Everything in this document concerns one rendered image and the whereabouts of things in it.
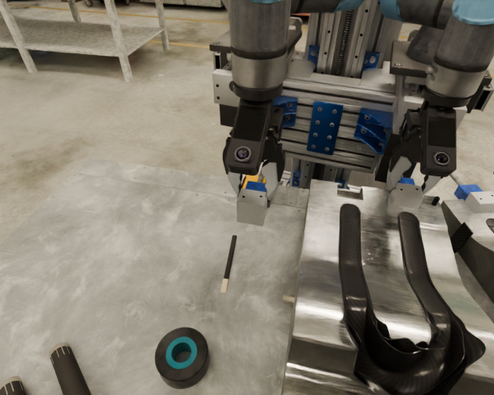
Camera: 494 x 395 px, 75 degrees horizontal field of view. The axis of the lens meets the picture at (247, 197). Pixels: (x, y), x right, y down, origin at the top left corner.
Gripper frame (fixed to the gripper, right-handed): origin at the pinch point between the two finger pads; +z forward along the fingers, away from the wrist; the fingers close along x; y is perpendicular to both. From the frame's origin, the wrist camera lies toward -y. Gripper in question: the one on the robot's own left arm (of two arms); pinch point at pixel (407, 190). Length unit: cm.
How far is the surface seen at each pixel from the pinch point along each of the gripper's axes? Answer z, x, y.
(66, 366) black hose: 7, 50, -43
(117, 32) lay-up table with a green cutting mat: 45, 206, 226
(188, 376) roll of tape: 8, 32, -40
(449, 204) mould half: 5.6, -11.1, 4.5
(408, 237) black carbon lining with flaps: 3.1, 0.0, -10.0
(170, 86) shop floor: 91, 163, 227
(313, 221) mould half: 2.5, 17.6, -10.3
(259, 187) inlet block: -2.5, 28.5, -8.7
